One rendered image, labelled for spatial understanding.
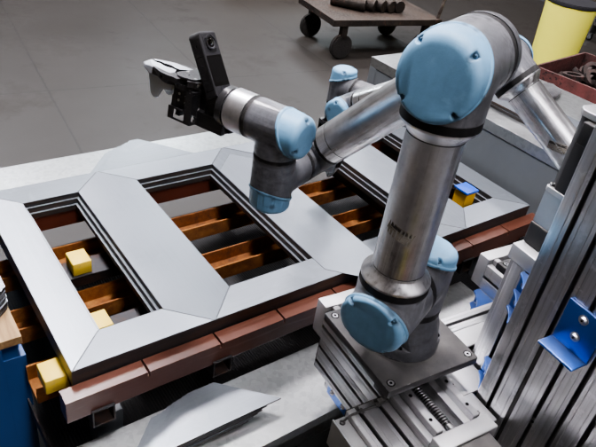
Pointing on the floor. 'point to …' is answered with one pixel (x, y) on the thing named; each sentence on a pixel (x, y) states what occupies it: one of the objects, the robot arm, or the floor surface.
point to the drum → (562, 28)
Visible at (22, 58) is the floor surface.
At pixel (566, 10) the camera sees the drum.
